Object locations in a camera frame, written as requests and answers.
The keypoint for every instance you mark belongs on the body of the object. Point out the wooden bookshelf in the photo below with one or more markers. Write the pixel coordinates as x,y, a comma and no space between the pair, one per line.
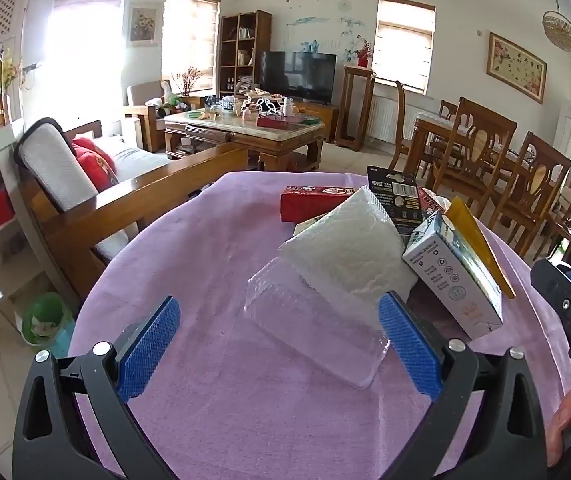
230,55

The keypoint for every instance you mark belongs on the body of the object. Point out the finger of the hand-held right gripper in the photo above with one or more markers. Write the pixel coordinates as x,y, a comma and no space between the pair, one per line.
558,295

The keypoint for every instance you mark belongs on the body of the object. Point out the red flower vase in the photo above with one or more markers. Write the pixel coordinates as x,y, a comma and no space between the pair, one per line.
363,57

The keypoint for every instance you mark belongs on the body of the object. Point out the red cardboard box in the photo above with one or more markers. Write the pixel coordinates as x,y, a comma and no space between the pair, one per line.
310,202

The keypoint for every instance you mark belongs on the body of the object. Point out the flat screen television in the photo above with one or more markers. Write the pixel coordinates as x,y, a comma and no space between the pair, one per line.
298,77

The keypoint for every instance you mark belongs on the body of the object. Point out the person's right hand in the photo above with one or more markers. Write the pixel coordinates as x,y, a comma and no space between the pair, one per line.
563,422

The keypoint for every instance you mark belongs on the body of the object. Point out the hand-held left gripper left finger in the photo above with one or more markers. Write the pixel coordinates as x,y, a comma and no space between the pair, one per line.
148,350

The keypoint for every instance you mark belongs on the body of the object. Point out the wooden coffee table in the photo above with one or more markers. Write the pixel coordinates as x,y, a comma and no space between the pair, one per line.
245,142

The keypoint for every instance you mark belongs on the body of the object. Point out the white radiator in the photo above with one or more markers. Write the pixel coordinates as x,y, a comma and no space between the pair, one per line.
385,117

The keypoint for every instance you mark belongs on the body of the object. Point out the wide framed wall picture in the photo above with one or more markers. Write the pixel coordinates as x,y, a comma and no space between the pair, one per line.
515,67

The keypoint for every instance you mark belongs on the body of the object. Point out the yellow packet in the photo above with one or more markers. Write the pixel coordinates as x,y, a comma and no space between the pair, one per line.
470,225

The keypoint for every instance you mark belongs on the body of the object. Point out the clear plastic tray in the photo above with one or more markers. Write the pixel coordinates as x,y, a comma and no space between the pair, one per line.
315,330

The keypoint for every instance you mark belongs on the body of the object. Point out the tall wooden plant stand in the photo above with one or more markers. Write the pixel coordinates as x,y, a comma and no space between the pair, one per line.
358,105

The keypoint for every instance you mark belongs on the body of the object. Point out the white bubble wrap sheet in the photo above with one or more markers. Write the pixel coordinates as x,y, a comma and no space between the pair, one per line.
355,250

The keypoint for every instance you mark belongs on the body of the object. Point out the green plastic bucket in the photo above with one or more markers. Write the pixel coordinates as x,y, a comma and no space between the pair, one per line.
47,322

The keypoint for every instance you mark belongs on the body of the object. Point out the wooden television stand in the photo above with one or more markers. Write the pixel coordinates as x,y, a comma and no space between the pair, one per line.
328,120

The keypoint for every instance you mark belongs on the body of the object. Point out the purple tablecloth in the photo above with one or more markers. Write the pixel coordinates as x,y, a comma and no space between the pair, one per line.
215,410

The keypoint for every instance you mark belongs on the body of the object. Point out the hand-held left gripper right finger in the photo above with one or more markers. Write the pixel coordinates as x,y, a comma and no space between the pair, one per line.
410,350

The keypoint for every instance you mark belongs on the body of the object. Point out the red cushion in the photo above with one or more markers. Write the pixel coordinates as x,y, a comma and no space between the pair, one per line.
97,162

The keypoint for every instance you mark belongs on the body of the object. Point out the red and white packet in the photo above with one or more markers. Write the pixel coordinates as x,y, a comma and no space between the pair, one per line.
433,202

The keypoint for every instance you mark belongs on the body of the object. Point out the white carton box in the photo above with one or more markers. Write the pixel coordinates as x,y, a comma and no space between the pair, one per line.
445,280

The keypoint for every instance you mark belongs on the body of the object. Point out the wooden armchair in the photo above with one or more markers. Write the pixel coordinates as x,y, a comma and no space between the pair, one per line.
143,105

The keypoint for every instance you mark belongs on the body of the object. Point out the black battery blister pack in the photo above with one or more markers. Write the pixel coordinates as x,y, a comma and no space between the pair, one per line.
400,210

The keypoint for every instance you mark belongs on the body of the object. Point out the window with roller blind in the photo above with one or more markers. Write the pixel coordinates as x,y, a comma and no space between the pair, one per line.
405,45
190,40
85,50

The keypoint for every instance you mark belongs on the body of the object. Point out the red tissue box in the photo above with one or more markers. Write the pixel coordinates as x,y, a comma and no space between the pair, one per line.
273,121

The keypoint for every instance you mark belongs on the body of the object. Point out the flower wall painting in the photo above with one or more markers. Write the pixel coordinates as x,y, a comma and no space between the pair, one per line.
144,25

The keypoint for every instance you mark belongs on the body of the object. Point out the white standing air conditioner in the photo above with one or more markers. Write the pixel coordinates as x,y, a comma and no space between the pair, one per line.
567,130

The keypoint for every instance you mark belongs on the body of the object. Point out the wooden dining table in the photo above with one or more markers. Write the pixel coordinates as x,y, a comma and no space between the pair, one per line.
430,125

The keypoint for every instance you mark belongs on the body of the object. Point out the crystal ceiling lamp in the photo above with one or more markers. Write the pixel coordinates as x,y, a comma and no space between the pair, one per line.
560,27

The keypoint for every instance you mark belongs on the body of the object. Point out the wooden sofa with white cushions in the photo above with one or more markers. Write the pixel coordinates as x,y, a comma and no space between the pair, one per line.
130,210

